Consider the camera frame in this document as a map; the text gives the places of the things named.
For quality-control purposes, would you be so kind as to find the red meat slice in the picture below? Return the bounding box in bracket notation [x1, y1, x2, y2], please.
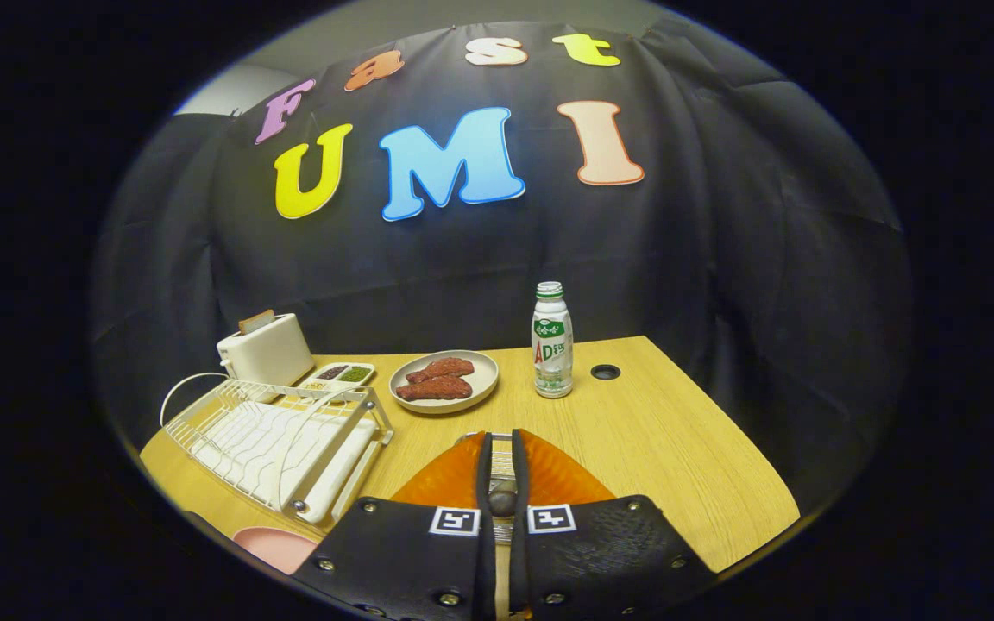
[405, 357, 475, 385]
[395, 375, 473, 402]

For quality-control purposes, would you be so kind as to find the wooden handle spoon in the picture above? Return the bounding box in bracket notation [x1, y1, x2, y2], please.
[487, 479, 519, 620]

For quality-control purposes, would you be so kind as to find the beige plate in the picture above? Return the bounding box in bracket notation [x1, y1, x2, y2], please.
[388, 349, 500, 415]

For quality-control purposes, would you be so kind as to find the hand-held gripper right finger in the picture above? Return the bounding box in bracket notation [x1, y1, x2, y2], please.
[510, 429, 716, 618]

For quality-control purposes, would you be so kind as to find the white green-label drink bottle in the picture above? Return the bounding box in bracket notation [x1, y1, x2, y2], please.
[532, 281, 574, 399]

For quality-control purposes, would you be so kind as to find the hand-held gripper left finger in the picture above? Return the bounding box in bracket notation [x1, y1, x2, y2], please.
[294, 431, 495, 621]

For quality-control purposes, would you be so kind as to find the white wire dish rack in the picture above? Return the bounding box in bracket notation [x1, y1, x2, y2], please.
[160, 373, 394, 524]

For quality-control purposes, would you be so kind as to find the white toaster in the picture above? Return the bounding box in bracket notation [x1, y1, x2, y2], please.
[217, 313, 315, 386]

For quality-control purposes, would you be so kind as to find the sectioned condiment tray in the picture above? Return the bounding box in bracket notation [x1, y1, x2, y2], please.
[300, 362, 376, 391]

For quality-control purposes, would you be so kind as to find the pink plate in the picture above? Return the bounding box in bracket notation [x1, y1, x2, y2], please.
[232, 527, 321, 575]

